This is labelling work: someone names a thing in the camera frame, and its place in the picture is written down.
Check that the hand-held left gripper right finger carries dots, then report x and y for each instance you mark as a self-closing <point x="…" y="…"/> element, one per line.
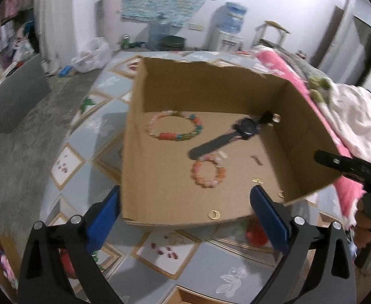
<point x="268" y="215"/>

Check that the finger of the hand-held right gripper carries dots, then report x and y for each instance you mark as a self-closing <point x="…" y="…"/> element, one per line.
<point x="337" y="162"/>

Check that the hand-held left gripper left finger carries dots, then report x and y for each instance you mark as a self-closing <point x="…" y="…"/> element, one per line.
<point x="106" y="218"/>

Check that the brown cardboard box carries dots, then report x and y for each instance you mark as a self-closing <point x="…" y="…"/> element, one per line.
<point x="160" y="190"/>

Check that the black wrist watch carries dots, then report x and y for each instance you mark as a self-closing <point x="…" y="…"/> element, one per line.
<point x="249" y="126"/>

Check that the person's right hand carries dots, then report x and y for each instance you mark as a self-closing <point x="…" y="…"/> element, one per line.
<point x="364" y="228"/>

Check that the pink floral blanket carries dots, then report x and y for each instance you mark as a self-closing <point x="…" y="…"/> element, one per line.
<point x="350" y="193"/>

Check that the white fleece blanket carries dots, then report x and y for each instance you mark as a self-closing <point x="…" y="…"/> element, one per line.
<point x="353" y="114"/>

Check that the green plush toy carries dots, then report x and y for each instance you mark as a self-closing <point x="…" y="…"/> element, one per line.
<point x="320" y="87"/>

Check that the fruit print tablecloth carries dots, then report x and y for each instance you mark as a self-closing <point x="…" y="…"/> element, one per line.
<point x="204" y="275"/>

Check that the grey green blanket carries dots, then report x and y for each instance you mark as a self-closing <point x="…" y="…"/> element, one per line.
<point x="299" y="63"/>

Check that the small cardboard carton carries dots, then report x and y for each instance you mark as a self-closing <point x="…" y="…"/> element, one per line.
<point x="0" y="259"/>

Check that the wooden door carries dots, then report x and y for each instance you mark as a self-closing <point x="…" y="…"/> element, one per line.
<point x="331" y="34"/>

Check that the grey flat board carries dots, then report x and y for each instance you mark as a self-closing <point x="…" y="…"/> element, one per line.
<point x="20" y="91"/>

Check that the small blue packet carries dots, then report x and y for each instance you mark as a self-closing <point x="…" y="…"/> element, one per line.
<point x="65" y="71"/>

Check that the white water dispenser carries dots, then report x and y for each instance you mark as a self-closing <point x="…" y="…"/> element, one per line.
<point x="228" y="42"/>

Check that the clear plastic bag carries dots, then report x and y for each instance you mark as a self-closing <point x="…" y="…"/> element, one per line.
<point x="92" y="55"/>

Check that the green drink can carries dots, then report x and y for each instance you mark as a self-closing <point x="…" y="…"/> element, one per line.
<point x="125" y="41"/>

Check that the blue dispenser water bottle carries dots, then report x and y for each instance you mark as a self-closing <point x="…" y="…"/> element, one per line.
<point x="236" y="15"/>

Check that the black round pot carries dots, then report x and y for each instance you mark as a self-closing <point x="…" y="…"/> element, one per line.
<point x="172" y="42"/>

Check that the clear blue water jug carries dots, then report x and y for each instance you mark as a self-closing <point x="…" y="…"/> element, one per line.
<point x="158" y="31"/>

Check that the cluttered storage shelf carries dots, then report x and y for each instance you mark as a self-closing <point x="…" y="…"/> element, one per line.
<point x="8" y="38"/>

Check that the pink rolled mat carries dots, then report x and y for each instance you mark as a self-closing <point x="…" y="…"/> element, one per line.
<point x="113" y="12"/>

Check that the white wall socket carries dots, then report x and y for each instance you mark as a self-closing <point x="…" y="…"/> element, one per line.
<point x="195" y="27"/>

